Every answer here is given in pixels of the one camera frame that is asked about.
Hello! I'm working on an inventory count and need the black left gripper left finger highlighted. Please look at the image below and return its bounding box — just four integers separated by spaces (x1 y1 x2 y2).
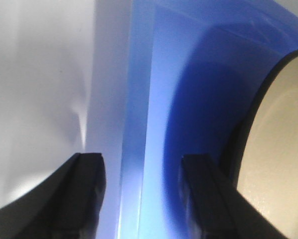
0 153 106 239

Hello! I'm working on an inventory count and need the blue plastic tray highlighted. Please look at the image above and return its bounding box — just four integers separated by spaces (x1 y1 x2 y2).
85 0 298 239

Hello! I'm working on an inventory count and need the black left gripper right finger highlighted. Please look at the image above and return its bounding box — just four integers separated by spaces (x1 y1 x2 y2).
180 154 284 239

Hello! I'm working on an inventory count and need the beige plate with black rim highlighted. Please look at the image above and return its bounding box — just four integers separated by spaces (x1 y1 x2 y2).
219 50 298 239

